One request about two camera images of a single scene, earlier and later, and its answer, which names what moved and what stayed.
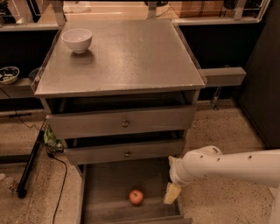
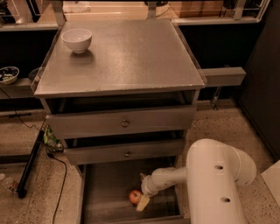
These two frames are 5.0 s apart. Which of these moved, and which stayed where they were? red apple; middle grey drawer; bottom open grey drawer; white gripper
Moved: white gripper
Stayed: middle grey drawer; bottom open grey drawer; red apple
